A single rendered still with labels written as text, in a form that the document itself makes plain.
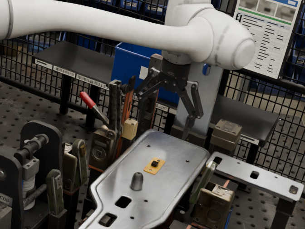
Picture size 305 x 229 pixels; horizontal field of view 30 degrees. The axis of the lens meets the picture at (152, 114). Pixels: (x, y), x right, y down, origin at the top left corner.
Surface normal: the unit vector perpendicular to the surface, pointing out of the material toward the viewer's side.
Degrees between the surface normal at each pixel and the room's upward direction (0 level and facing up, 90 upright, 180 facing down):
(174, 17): 89
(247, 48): 94
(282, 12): 90
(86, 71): 0
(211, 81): 90
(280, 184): 0
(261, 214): 0
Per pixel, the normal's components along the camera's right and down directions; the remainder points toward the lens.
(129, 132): -0.40, 0.37
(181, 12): -0.62, -0.01
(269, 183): 0.18, -0.86
